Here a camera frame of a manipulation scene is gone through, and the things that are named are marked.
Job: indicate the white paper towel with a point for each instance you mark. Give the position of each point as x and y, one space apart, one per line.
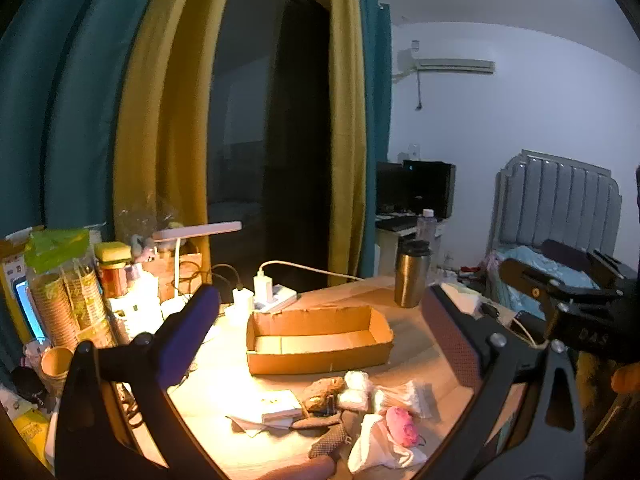
250 425

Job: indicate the pink scrunchie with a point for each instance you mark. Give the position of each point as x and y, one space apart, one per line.
402 427

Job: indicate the white air conditioner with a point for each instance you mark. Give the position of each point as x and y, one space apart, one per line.
450 64

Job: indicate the light blue bedding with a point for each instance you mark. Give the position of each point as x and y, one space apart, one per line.
530 255

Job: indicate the dark grey sock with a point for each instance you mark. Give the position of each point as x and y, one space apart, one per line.
315 422

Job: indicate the narrow teal curtain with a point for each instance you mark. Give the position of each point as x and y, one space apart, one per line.
377 110

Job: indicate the wide teal curtain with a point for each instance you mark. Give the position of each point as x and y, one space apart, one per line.
75 110

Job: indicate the white socks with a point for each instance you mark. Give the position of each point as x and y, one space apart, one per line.
355 390

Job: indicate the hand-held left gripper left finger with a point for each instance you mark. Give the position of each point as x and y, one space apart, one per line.
182 340

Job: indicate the black computer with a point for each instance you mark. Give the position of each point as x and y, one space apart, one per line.
425 190

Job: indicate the brown socks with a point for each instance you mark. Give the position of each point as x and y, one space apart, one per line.
332 442

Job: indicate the grey padded headboard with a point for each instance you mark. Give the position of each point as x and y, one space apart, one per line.
550 200

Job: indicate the white power strip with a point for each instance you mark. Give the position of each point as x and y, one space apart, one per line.
280 300

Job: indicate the white desk lamp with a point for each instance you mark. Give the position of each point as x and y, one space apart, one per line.
200 230

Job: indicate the small white box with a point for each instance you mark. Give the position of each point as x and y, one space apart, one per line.
280 402

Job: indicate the cardboard box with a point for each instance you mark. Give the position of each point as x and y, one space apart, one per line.
320 360

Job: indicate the white charger plug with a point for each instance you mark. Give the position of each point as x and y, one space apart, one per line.
262 287
242 300

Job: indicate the narrow yellow curtain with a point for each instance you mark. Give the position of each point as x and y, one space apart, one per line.
345 110

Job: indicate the loose paper cup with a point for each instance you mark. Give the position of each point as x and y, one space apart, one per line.
57 362

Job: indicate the clear plastic water bottle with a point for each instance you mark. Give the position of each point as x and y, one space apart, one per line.
426 225

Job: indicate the brown paper bag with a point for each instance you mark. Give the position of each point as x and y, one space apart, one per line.
187 270

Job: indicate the yellow tissue box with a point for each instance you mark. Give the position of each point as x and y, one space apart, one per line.
460 297

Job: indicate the steel tumbler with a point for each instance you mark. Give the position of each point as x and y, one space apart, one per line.
412 275

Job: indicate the red jar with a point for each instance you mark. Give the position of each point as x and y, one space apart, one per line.
115 280

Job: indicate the dark glass window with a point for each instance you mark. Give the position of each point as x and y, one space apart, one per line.
270 135

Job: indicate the white textured cloth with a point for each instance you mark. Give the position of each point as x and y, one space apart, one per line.
370 450

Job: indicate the white computer desk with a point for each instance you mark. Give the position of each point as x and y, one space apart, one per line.
387 255

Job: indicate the yellow packet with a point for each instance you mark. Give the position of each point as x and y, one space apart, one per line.
12 270

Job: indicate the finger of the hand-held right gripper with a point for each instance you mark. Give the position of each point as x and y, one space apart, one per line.
565 255
520 275

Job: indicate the yellow sponge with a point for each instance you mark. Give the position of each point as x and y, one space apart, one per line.
112 252

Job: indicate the clear plastic bag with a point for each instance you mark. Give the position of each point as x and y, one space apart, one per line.
135 220

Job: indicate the person's right hand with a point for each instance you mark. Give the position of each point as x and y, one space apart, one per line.
627 380

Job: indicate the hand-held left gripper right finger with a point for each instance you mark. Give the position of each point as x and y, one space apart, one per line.
457 340

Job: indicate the black tablet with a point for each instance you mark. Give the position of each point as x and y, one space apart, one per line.
525 317

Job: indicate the green paper cup package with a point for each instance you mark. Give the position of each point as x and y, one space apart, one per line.
65 300

